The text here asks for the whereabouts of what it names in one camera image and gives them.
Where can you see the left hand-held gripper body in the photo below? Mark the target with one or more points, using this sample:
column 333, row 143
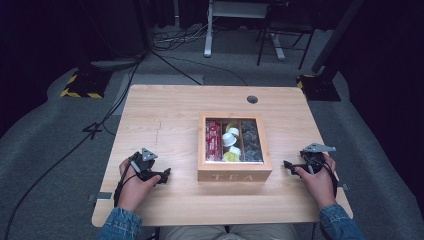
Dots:
column 146, row 165

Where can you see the wooden tea box glass lid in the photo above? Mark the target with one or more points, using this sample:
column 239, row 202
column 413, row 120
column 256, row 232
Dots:
column 233, row 175

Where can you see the person's left hand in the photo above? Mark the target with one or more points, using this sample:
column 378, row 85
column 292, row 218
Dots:
column 133, row 193

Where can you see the white creamer cup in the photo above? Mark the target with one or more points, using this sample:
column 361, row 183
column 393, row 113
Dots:
column 235, row 132
column 229, row 139
column 235, row 151

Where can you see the person's right hand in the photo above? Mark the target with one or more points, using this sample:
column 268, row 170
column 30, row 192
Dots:
column 320, row 186

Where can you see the row of red packets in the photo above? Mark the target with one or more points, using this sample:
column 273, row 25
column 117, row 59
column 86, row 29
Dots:
column 213, row 141

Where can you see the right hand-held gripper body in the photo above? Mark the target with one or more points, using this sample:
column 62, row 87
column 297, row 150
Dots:
column 315, row 158

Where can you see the yellow creamer cup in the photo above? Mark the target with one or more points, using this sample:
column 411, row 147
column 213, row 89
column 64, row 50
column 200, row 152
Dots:
column 230, row 126
column 229, row 157

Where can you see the white desk frame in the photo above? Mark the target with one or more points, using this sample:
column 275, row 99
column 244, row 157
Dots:
column 208, row 33

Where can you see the black metal chair frame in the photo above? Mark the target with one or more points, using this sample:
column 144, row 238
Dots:
column 301, row 31

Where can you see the pile of dark tea bags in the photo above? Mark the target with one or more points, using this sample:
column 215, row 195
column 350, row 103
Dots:
column 251, row 141

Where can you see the grey table edge bracket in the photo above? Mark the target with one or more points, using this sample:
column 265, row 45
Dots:
column 101, row 196
column 344, row 187

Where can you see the yellow black striped stand base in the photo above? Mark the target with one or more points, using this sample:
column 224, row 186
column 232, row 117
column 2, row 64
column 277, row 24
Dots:
column 85, row 85
column 320, row 88

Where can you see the person's legs beige trousers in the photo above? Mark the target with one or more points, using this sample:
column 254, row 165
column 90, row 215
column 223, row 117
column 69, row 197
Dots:
column 200, row 232

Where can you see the black slanted stand pole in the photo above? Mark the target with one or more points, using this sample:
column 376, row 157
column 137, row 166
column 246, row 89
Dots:
column 336, row 36

